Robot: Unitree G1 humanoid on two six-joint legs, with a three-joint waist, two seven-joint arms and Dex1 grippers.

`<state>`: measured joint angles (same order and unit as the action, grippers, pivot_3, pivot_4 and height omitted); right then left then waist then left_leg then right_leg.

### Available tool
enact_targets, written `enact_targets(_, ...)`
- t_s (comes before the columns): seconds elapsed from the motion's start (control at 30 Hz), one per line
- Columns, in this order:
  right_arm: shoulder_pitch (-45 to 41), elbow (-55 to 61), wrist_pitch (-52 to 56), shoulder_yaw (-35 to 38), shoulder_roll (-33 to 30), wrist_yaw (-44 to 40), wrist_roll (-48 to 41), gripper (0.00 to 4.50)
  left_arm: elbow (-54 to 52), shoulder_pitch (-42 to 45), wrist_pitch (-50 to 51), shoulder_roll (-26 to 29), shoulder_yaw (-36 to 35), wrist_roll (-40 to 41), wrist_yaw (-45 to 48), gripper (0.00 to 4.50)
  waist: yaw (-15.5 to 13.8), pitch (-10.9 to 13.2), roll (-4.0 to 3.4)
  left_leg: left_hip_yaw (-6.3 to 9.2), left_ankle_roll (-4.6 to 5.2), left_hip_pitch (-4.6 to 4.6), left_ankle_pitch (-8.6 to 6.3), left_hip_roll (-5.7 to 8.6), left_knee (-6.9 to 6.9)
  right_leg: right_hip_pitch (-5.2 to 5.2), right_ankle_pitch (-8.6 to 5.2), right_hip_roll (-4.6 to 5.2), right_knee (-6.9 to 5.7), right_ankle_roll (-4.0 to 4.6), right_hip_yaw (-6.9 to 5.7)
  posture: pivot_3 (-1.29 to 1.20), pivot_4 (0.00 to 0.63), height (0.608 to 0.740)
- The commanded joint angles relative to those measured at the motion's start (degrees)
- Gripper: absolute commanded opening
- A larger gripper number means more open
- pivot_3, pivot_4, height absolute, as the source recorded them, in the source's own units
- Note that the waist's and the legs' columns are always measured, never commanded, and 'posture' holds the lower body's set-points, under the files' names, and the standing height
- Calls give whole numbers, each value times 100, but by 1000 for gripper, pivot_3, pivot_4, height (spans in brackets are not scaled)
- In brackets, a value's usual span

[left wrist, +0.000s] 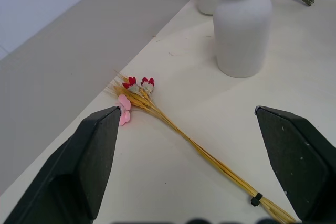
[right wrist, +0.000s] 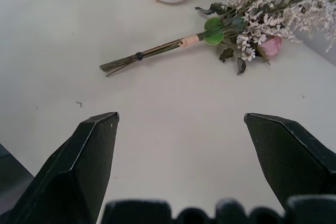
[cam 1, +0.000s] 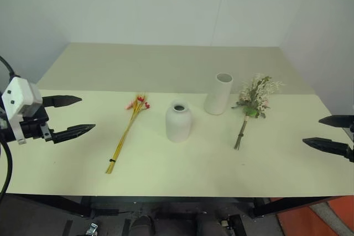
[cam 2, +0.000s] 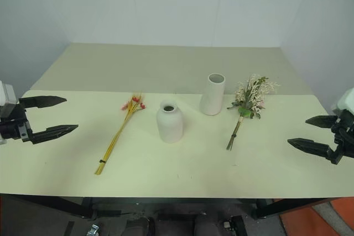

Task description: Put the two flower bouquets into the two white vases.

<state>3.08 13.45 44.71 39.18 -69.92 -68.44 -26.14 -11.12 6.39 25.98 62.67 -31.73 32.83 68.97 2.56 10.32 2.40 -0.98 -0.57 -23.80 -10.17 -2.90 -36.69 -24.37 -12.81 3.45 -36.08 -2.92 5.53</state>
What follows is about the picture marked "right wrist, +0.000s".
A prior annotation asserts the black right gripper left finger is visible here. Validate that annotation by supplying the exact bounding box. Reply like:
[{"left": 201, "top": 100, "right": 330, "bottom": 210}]
[{"left": 0, "top": 111, "right": 120, "bottom": 224}]

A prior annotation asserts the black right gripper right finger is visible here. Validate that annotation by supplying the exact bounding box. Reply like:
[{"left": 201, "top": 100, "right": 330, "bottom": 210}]
[{"left": 244, "top": 113, "right": 336, "bottom": 212}]

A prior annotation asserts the dried flower bouquet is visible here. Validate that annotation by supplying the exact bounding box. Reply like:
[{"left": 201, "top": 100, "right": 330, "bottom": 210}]
[{"left": 99, "top": 0, "right": 336, "bottom": 77}]

